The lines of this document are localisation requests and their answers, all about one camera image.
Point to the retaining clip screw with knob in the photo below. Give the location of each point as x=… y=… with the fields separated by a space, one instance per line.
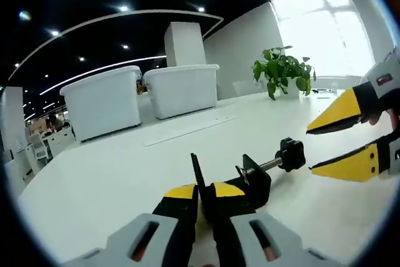
x=292 y=154

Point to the white plastic storage bin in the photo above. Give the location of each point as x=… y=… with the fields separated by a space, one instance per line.
x=100 y=107
x=184 y=92

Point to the black fixed fixture clamp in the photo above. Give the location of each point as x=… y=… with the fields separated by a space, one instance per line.
x=259 y=185

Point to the straight ceiling light strip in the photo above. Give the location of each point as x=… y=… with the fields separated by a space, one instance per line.
x=125 y=62

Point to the white office chair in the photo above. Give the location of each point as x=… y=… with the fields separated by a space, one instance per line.
x=39 y=146

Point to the white low cabinet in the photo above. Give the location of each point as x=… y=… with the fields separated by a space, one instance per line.
x=61 y=142

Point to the round ceiling spotlights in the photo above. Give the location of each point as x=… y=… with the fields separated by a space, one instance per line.
x=124 y=8

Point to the green plant in white pot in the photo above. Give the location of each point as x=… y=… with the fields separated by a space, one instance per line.
x=281 y=67

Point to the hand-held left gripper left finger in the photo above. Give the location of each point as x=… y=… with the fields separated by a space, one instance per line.
x=175 y=217

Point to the white chair back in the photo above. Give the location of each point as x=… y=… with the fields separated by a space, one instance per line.
x=245 y=88

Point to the white square pillar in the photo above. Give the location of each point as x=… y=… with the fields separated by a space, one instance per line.
x=12 y=123
x=184 y=45

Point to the white desk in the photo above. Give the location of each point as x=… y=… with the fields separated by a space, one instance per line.
x=125 y=185

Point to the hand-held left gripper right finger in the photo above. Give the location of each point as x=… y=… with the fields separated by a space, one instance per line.
x=225 y=232

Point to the bright window with blinds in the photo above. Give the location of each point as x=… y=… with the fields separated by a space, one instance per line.
x=325 y=29

